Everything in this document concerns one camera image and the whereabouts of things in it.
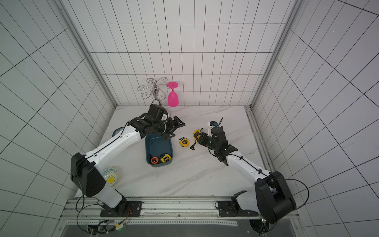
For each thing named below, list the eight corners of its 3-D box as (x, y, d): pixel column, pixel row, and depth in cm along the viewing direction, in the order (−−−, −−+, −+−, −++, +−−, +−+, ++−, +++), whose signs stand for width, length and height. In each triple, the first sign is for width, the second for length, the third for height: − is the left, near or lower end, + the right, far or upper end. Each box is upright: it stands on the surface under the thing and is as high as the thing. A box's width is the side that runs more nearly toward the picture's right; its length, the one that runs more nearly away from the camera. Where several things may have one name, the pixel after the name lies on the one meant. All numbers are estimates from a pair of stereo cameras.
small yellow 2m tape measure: (179, 146, 97) (179, 145, 96) (179, 139, 101) (179, 137, 99) (189, 146, 97) (189, 145, 96) (189, 139, 101) (189, 137, 99)
